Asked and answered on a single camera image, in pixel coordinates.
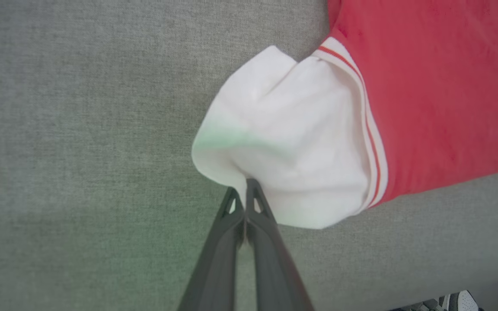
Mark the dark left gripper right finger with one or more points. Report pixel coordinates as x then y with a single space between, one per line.
275 276

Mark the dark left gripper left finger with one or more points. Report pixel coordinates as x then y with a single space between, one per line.
214 276

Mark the red white jersey shirt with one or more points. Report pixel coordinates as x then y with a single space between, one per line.
426 86

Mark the white grey sneaker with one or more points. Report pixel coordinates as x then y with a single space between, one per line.
463 302

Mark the grey fabric sofa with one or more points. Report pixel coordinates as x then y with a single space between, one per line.
80 129

